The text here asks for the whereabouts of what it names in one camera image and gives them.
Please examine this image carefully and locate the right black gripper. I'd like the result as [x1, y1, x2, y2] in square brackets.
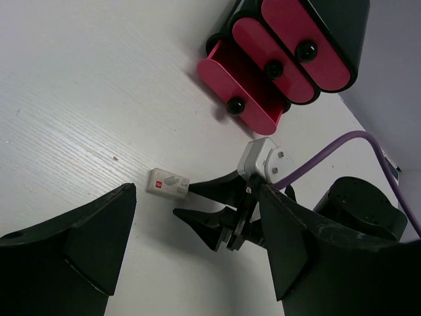
[173, 171, 265, 251]

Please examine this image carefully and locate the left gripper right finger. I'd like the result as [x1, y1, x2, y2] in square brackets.
[259, 185, 420, 315]

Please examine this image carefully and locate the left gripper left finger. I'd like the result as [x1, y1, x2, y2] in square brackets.
[1, 183, 136, 315]

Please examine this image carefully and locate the white staples box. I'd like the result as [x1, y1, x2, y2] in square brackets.
[146, 168, 190, 199]

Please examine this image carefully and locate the pink drawer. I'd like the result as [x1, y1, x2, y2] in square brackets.
[197, 39, 286, 136]
[232, 17, 320, 105]
[260, 0, 351, 92]

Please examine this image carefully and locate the pink bottom drawer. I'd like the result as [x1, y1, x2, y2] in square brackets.
[197, 39, 286, 136]

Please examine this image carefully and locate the pink top drawer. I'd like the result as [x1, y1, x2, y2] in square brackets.
[260, 0, 351, 92]

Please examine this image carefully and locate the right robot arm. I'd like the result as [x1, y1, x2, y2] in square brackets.
[173, 171, 408, 251]

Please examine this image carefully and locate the black drawer cabinet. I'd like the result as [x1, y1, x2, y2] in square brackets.
[205, 1, 370, 93]

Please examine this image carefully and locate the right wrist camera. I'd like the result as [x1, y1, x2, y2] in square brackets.
[237, 137, 295, 184]

